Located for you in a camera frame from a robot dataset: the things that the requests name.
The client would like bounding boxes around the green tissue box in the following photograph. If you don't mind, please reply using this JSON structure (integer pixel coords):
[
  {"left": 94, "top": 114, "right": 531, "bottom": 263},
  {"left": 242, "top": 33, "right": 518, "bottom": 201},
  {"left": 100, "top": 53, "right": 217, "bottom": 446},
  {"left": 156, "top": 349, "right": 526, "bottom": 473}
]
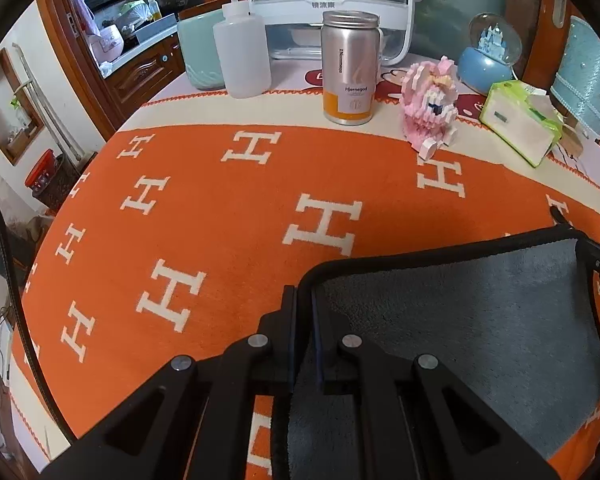
[{"left": 480, "top": 80, "right": 562, "bottom": 168}]

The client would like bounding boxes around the orange H-pattern blanket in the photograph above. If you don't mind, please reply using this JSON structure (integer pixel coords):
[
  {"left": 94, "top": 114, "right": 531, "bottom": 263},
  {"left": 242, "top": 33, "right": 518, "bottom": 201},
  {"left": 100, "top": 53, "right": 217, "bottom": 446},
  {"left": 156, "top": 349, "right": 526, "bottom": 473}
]
[{"left": 8, "top": 86, "right": 600, "bottom": 480}]

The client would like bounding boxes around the pink block figure toy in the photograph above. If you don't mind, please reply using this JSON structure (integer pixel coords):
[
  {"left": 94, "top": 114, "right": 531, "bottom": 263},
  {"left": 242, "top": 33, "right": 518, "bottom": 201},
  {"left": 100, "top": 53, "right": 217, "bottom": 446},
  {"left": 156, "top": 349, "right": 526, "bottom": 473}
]
[{"left": 400, "top": 56, "right": 458, "bottom": 160}]

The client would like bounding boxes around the blue snow globe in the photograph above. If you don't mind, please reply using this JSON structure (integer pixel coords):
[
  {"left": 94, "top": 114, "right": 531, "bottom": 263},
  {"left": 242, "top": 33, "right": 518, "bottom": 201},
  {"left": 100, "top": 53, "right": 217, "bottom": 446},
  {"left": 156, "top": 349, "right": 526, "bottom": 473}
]
[{"left": 457, "top": 13, "right": 522, "bottom": 96}]

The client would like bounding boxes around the silver orange tin can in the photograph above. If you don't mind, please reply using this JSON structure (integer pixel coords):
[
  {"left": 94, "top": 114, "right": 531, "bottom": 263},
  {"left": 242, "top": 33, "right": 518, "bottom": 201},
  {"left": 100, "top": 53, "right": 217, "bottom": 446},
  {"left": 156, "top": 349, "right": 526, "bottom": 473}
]
[{"left": 321, "top": 10, "right": 382, "bottom": 126}]

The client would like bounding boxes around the pale green cup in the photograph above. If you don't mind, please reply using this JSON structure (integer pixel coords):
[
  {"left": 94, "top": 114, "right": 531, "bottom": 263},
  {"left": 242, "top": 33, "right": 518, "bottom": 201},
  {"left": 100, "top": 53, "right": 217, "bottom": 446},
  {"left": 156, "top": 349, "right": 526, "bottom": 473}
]
[{"left": 178, "top": 10, "right": 225, "bottom": 91}]

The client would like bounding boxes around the white plastic squeeze bottle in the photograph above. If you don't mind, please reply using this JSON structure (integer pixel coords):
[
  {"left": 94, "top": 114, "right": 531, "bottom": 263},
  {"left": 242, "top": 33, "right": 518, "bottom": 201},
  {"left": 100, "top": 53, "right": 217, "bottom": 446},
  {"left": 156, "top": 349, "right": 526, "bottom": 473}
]
[{"left": 213, "top": 0, "right": 272, "bottom": 99}]

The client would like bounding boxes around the pink rice cooker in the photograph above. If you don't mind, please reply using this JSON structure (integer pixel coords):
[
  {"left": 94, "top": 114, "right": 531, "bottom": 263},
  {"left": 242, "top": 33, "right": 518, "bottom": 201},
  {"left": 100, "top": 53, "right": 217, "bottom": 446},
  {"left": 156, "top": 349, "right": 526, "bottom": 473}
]
[{"left": 88, "top": 25, "right": 124, "bottom": 65}]

